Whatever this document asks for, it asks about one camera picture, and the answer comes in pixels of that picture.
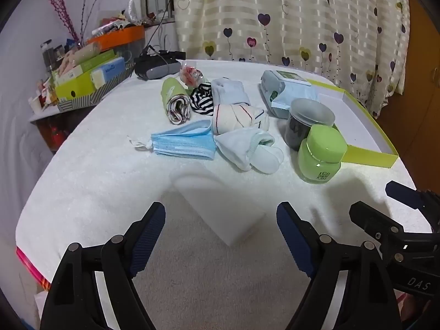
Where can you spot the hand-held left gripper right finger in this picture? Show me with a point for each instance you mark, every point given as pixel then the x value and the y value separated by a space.
pixel 295 244

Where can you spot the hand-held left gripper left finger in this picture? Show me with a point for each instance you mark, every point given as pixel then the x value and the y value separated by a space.
pixel 147 237

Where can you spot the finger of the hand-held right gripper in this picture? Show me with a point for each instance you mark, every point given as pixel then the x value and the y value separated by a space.
pixel 402 192
pixel 367 216

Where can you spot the yellow-green shallow box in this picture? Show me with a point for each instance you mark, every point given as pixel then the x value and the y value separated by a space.
pixel 367 156

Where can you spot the black white striped sock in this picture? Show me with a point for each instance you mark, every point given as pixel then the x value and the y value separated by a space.
pixel 202 107
pixel 205 88

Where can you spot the white fleece table cover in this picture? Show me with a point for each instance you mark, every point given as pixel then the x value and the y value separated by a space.
pixel 103 178

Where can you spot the green jar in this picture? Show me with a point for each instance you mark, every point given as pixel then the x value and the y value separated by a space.
pixel 319 158

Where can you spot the white foam block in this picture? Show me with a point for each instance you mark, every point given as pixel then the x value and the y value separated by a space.
pixel 220 206

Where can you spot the white pale blue sock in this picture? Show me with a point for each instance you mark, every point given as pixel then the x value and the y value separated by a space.
pixel 266 158
pixel 233 147

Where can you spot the blue face mask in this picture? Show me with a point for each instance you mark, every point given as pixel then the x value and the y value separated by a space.
pixel 182 142

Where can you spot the wooden cabinet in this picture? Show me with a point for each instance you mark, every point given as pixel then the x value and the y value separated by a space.
pixel 422 92

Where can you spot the dark jar with clear lid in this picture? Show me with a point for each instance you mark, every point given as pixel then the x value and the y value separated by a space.
pixel 299 127

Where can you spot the pink red mat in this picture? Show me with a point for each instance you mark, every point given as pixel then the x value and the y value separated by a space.
pixel 31 268

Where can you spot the white cloth with thin stripes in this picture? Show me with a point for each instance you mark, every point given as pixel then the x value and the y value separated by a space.
pixel 233 117

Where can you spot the green rolled cloth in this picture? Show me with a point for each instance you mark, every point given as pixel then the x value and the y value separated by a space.
pixel 172 91

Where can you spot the pale blue wet wipes pack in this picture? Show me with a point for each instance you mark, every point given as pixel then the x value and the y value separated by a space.
pixel 278 89

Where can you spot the lime green box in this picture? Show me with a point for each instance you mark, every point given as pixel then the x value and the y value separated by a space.
pixel 75 87

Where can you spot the black grey headset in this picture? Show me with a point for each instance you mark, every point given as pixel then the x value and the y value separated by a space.
pixel 154 70

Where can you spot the pale blue rolled sock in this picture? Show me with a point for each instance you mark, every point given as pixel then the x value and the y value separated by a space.
pixel 228 91

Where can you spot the red printed plastic bag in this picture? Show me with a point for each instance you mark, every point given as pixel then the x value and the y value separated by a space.
pixel 190 75

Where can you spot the blue tissue box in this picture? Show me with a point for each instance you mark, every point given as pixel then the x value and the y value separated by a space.
pixel 111 70

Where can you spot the flat green box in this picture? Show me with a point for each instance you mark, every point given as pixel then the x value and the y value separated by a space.
pixel 99 60

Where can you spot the pale printed packet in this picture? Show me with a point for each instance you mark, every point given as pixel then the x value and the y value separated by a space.
pixel 74 58

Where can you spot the orange box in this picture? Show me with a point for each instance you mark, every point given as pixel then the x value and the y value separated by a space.
pixel 117 37

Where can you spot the glass jar with dark lid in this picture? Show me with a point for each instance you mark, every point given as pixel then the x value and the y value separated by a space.
pixel 47 55

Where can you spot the heart print curtain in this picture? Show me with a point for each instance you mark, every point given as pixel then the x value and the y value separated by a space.
pixel 292 13

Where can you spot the pile of packets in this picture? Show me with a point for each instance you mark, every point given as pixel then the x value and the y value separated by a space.
pixel 117 22

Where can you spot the pink flower branches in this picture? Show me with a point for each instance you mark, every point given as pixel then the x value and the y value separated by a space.
pixel 63 10

